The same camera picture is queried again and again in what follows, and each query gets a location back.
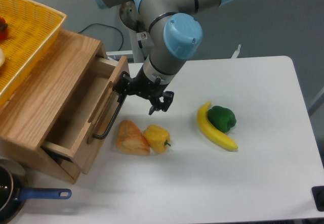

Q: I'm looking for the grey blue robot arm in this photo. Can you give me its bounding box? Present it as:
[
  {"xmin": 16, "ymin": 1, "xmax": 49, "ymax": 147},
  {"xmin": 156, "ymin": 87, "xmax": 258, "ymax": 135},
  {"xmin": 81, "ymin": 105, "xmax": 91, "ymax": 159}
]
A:
[{"xmin": 96, "ymin": 0, "xmax": 233, "ymax": 113}]

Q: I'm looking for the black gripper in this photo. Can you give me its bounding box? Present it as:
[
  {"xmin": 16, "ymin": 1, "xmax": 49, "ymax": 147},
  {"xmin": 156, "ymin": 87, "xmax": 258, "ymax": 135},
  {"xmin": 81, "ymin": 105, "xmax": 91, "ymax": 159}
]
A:
[{"xmin": 112, "ymin": 68, "xmax": 174, "ymax": 115}]

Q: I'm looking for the green toy bell pepper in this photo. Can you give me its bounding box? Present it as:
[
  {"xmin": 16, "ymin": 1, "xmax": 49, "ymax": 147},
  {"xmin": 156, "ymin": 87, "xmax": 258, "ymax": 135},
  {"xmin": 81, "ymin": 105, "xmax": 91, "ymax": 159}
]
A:
[{"xmin": 207, "ymin": 106, "xmax": 236, "ymax": 133}]

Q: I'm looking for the red toy pepper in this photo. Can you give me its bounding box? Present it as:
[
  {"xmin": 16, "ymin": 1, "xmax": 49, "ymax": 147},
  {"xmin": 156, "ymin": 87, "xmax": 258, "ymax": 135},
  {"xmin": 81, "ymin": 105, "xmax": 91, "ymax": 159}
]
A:
[{"xmin": 0, "ymin": 17, "xmax": 9, "ymax": 40}]

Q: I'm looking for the wooden top drawer black handle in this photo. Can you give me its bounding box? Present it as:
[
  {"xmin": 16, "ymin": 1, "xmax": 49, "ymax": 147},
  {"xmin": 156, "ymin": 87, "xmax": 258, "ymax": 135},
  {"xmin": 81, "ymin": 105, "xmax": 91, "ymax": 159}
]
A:
[{"xmin": 40, "ymin": 55, "xmax": 131, "ymax": 175}]

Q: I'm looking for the blue handled frying pan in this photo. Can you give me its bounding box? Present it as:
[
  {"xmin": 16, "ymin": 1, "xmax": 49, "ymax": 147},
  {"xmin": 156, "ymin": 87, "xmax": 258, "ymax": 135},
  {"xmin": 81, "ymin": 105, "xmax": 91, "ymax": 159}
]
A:
[{"xmin": 1, "ymin": 159, "xmax": 72, "ymax": 223}]

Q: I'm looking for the black device at table edge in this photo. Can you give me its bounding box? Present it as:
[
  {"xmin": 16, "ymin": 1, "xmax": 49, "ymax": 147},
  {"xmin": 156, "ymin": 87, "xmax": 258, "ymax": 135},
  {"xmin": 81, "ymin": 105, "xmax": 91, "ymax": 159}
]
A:
[{"xmin": 311, "ymin": 186, "xmax": 324, "ymax": 212}]

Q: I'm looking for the white round object in basket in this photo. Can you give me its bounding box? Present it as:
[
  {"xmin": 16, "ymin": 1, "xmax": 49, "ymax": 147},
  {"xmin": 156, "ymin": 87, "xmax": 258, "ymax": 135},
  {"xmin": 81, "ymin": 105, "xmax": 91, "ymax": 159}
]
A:
[{"xmin": 0, "ymin": 49, "xmax": 6, "ymax": 66}]

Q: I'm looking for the yellow toy banana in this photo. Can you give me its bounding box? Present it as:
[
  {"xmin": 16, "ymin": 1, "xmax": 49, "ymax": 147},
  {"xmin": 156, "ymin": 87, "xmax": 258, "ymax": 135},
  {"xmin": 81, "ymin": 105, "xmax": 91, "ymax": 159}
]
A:
[{"xmin": 196, "ymin": 101, "xmax": 238, "ymax": 152}]

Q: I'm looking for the wooden drawer cabinet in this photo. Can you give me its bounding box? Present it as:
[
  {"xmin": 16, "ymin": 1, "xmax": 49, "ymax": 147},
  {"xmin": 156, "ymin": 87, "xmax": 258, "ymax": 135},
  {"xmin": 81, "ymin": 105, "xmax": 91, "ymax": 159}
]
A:
[{"xmin": 0, "ymin": 28, "xmax": 109, "ymax": 185}]

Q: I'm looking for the toy croissant bread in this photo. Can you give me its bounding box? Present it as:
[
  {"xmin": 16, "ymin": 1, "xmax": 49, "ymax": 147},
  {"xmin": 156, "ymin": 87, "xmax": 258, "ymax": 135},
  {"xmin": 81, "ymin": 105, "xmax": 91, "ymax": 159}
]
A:
[{"xmin": 116, "ymin": 120, "xmax": 150, "ymax": 156}]

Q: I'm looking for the yellow plastic basket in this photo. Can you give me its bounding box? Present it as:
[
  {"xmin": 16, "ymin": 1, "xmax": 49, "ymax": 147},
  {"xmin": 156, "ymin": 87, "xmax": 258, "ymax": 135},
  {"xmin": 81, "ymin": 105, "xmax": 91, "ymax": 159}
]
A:
[{"xmin": 1, "ymin": 0, "xmax": 66, "ymax": 105}]

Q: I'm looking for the yellow toy bell pepper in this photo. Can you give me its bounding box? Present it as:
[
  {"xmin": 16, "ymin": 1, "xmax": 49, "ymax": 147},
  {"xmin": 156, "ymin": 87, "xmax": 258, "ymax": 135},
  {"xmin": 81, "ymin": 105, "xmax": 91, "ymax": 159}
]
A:
[{"xmin": 143, "ymin": 125, "xmax": 171, "ymax": 154}]

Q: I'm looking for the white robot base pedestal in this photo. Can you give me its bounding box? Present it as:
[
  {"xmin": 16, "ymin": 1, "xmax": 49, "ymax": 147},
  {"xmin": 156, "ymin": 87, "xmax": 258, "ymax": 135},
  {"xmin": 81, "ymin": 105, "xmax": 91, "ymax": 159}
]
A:
[{"xmin": 119, "ymin": 1, "xmax": 155, "ymax": 63}]

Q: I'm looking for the black cable on floor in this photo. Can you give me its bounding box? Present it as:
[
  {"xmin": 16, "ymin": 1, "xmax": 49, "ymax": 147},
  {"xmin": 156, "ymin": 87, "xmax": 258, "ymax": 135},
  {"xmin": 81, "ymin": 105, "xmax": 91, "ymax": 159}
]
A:
[{"xmin": 77, "ymin": 23, "xmax": 124, "ymax": 52}]

